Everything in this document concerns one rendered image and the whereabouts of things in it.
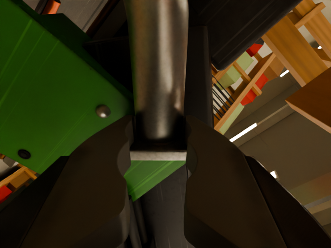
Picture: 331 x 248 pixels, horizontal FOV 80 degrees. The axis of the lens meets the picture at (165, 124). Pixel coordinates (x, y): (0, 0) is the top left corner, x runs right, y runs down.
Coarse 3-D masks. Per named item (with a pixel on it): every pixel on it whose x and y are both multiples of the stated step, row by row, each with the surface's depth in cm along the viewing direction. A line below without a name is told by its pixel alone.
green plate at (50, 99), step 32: (0, 0) 11; (0, 32) 12; (32, 32) 12; (64, 32) 16; (0, 64) 13; (32, 64) 13; (64, 64) 13; (96, 64) 14; (0, 96) 14; (32, 96) 14; (64, 96) 14; (96, 96) 14; (128, 96) 14; (0, 128) 15; (32, 128) 15; (64, 128) 15; (96, 128) 15; (32, 160) 17; (160, 160) 17; (128, 192) 19
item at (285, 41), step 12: (276, 24) 74; (288, 24) 74; (264, 36) 79; (276, 36) 76; (288, 36) 75; (300, 36) 74; (276, 48) 77; (288, 48) 76; (300, 48) 76; (312, 48) 75; (288, 60) 78; (300, 60) 77; (312, 60) 76; (300, 72) 78; (312, 72) 78; (300, 84) 86
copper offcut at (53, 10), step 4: (48, 0) 43; (52, 0) 42; (56, 0) 43; (48, 4) 43; (52, 4) 43; (56, 4) 43; (60, 4) 44; (44, 8) 44; (48, 8) 43; (52, 8) 43; (56, 8) 44; (44, 12) 44; (48, 12) 44; (52, 12) 44
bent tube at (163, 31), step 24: (144, 0) 8; (168, 0) 8; (144, 24) 9; (168, 24) 9; (144, 48) 9; (168, 48) 9; (144, 72) 10; (168, 72) 10; (144, 96) 10; (168, 96) 10; (144, 120) 11; (168, 120) 11; (144, 144) 12; (168, 144) 12
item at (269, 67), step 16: (256, 48) 331; (240, 64) 312; (256, 64) 387; (272, 64) 342; (224, 80) 313; (256, 80) 308; (224, 96) 280; (240, 96) 291; (224, 112) 276; (224, 128) 284
